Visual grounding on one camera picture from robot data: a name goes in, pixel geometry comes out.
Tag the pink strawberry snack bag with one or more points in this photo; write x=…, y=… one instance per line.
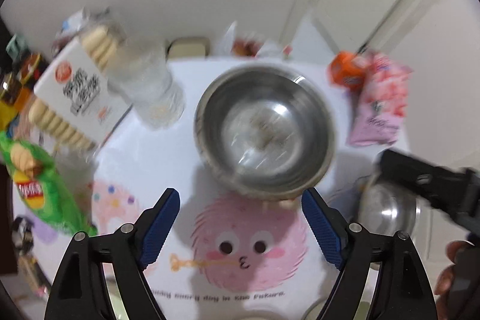
x=382, y=105

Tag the green chips bag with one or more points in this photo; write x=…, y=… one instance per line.
x=41, y=187

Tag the orange drink carton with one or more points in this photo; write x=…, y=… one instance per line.
x=348, y=70

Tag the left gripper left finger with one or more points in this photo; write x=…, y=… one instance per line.
x=79, y=290

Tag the clear glass jar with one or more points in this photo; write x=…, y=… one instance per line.
x=139, y=70

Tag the large steel bowl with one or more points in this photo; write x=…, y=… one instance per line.
x=386, y=208

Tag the biscuit package white label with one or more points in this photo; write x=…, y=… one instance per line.
x=73, y=103

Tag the right hand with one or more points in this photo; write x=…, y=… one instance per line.
x=446, y=277

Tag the small steel bowl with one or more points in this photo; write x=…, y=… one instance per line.
x=265, y=131

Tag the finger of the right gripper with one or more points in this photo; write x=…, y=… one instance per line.
x=454, y=192

